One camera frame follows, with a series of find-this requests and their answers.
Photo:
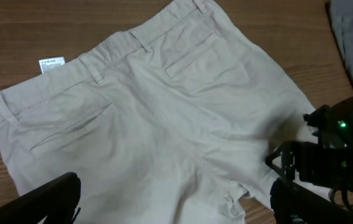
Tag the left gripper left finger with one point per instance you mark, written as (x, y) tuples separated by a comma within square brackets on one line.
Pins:
[(54, 202)]

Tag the beige shorts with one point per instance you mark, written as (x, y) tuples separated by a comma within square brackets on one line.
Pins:
[(168, 122)]

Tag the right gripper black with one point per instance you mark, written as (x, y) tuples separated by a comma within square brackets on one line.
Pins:
[(325, 167)]

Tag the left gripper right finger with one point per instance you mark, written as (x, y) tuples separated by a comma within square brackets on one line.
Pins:
[(293, 203)]

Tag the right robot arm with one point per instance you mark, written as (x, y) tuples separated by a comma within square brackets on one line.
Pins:
[(333, 125)]

